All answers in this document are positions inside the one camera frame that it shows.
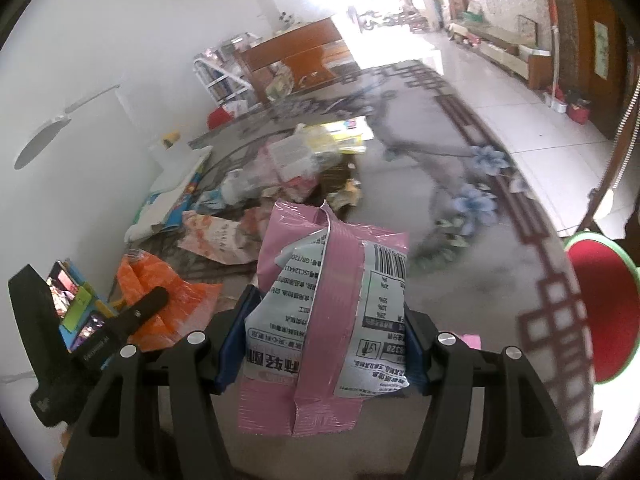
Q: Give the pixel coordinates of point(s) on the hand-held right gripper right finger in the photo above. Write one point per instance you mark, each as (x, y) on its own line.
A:
(415, 355)

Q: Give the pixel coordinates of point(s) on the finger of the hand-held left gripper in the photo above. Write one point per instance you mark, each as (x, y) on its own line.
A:
(142, 312)

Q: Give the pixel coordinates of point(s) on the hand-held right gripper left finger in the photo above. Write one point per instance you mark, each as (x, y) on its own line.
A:
(235, 345)

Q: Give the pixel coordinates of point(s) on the orange plastic bag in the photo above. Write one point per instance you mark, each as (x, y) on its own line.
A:
(145, 275)

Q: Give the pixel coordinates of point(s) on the pink grey snack packet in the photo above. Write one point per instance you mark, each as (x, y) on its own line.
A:
(320, 310)

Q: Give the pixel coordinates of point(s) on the red basin with green rim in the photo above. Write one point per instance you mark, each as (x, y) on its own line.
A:
(607, 305)

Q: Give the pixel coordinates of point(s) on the blue printed box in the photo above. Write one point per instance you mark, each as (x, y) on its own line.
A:
(75, 305)

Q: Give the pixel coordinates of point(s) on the floral paper packet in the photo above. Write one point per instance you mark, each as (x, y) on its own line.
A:
(215, 237)

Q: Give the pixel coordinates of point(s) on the white blue printed bag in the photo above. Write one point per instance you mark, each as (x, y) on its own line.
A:
(175, 200)

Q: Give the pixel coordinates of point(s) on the white bottle with yellow cap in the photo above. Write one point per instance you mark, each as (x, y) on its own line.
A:
(167, 147)

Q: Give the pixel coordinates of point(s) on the pile of crumpled wrappers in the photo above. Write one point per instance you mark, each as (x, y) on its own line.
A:
(290, 170)

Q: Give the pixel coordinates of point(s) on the white desk lamp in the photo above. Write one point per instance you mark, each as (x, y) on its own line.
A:
(42, 137)

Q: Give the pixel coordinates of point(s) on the red bag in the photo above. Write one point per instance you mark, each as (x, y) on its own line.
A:
(220, 117)

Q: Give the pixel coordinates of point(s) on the yellow packaging box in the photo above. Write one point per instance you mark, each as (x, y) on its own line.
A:
(345, 135)

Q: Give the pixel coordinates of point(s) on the carved wooden chair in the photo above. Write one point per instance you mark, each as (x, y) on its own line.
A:
(597, 210)

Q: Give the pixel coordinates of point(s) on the wooden sideboard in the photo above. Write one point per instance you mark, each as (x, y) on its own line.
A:
(295, 57)

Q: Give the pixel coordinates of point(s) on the red bucket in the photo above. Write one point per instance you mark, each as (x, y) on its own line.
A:
(580, 110)

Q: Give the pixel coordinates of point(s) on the white low table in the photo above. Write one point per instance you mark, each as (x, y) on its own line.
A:
(434, 60)

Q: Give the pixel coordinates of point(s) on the beige television cabinet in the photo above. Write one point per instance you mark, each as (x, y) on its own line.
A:
(500, 45)

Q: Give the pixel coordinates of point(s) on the white red pole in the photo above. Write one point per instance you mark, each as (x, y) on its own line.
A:
(553, 35)

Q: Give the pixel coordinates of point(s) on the wooden door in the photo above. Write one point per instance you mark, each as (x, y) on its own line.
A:
(600, 50)

